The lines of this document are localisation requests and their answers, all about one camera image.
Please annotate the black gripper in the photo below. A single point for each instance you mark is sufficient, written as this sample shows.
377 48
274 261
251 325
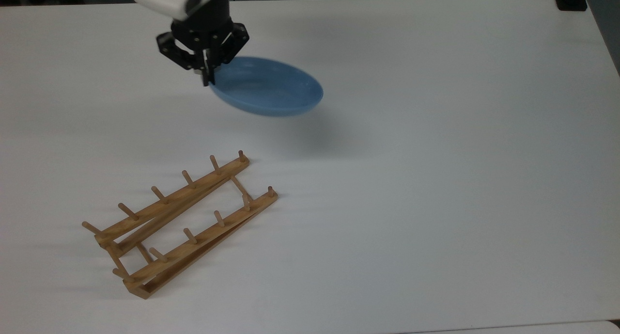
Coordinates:
203 28

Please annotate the blue plate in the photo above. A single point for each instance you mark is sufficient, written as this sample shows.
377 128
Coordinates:
271 89

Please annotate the wooden plate rack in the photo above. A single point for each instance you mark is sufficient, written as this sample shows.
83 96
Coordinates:
193 242

